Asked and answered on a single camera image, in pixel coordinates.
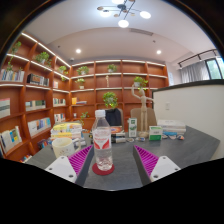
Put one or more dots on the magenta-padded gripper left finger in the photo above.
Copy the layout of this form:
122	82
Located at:
71	165

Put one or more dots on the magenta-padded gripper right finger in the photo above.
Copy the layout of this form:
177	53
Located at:
155	165

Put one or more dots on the clear red-labelled water bottle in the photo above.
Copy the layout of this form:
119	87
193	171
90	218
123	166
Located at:
102	143

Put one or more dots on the white mug with red print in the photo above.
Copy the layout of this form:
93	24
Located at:
62	148

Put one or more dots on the small painted pebble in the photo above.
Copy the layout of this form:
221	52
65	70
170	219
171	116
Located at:
164	136
130	140
172	136
140	138
180	137

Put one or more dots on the small green-white box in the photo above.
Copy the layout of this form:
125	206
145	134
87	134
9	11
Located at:
155	133

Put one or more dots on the colourful stack of books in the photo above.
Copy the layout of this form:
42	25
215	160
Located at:
66	130

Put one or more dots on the white stack of books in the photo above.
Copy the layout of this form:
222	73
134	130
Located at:
171	126

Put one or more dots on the tall green-white carton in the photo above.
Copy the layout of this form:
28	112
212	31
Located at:
132	127

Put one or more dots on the dark stack of books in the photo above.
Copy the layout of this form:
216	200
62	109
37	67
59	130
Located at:
118	135

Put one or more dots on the tan chair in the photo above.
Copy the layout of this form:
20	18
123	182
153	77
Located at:
151	116

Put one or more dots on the wooden artist mannequin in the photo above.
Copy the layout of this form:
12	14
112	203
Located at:
143	110

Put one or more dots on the dark blue chair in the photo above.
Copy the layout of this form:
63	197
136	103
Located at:
114	117

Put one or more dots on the white partition with dark top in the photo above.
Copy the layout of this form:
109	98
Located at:
196	110

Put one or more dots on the wooden shelf unit with books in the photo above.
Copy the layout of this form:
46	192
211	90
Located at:
40	100

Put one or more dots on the grey window curtain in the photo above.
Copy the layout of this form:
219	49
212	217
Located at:
195	71

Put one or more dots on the round recessed ceiling light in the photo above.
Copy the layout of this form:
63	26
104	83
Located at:
158	52
78	51

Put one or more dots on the window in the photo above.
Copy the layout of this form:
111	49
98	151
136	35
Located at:
215	68

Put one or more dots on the ceiling air vent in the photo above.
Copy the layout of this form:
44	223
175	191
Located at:
141	32

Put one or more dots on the branched ceiling lamp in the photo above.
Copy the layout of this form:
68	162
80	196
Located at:
123	11

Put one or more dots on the white wall socket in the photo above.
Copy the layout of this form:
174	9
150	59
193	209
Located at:
167	105

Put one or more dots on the black ceiling track rail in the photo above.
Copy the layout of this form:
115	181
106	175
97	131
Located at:
200	55

